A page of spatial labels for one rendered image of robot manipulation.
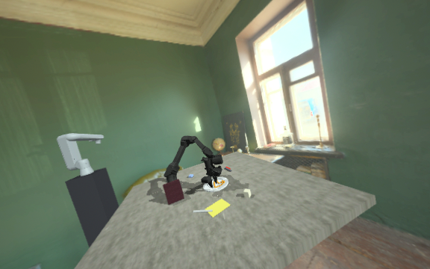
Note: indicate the yellow flat rectangular pad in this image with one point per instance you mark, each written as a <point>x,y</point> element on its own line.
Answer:
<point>217,207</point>

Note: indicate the small cream cube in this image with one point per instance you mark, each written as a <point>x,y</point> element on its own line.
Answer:
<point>247,193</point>

